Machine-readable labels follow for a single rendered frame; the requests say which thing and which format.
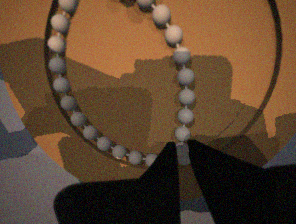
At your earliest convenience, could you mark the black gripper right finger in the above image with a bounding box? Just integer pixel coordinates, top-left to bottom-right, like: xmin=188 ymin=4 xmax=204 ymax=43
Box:
xmin=188 ymin=140 xmax=296 ymax=224

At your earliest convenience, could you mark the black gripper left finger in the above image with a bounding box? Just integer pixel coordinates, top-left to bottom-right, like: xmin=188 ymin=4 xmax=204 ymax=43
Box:
xmin=54 ymin=142 xmax=181 ymax=224

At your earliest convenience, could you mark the round orange bead board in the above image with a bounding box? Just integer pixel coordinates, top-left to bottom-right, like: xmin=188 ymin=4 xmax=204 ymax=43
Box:
xmin=0 ymin=0 xmax=296 ymax=183

